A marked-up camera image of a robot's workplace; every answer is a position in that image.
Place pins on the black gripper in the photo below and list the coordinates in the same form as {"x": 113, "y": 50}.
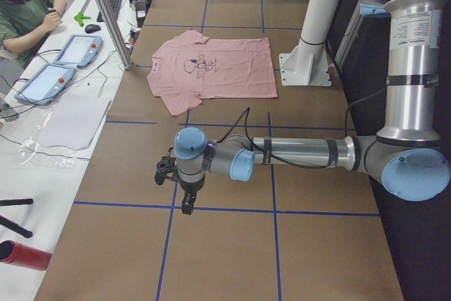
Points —
{"x": 190, "y": 187}

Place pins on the black computer mouse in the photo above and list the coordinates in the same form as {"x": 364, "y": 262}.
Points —
{"x": 91, "y": 28}

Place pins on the white paper sheet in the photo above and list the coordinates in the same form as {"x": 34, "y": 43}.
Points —
{"x": 73, "y": 122}

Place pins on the person in green shirt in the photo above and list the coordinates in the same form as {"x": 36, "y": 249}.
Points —
{"x": 26, "y": 24}

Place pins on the green plastic tool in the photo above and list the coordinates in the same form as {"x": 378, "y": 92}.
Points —
{"x": 80, "y": 18}

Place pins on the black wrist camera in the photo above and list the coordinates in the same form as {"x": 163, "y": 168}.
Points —
{"x": 166, "y": 169}

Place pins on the red cylinder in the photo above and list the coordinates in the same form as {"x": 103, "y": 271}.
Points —
{"x": 18, "y": 254}

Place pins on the aluminium frame post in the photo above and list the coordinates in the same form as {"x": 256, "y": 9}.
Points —
{"x": 114, "y": 32}

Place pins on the pink t-shirt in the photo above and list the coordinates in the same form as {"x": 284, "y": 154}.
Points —
{"x": 192, "y": 67}

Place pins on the black device on desk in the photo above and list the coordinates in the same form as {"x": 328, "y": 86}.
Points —
{"x": 140, "y": 7}

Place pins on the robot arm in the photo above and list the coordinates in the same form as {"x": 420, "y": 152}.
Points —
{"x": 403, "y": 156}

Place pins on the blue teach pendant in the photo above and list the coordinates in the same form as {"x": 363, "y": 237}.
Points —
{"x": 79, "y": 50}
{"x": 47, "y": 83}

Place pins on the far blue teach pendant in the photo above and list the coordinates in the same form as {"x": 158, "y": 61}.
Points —
{"x": 79, "y": 50}

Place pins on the near blue teach pendant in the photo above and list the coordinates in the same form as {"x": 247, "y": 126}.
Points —
{"x": 47, "y": 83}

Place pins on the black keyboard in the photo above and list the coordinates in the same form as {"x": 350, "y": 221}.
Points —
{"x": 112, "y": 3}

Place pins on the white mounting column with base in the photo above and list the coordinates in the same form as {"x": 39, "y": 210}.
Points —
{"x": 307, "y": 63}

